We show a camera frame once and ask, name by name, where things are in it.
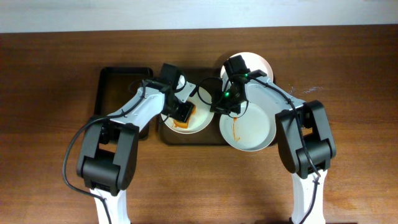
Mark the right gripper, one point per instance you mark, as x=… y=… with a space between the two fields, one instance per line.
x=222 y=109

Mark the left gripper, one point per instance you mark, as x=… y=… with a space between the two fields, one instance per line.
x=185 y=112

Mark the green and orange sponge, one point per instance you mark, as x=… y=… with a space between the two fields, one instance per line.
x=184 y=125

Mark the white plate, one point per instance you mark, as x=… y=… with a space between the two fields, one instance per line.
x=256 y=62
x=199 y=121
x=251 y=130

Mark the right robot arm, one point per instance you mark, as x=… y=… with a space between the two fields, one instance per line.
x=303 y=137

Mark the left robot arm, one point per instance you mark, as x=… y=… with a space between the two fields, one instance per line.
x=108 y=155

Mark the brown serving tray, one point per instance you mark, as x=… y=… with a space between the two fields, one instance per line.
x=210 y=135

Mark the black sponge tray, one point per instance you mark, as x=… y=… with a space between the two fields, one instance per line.
x=117 y=85

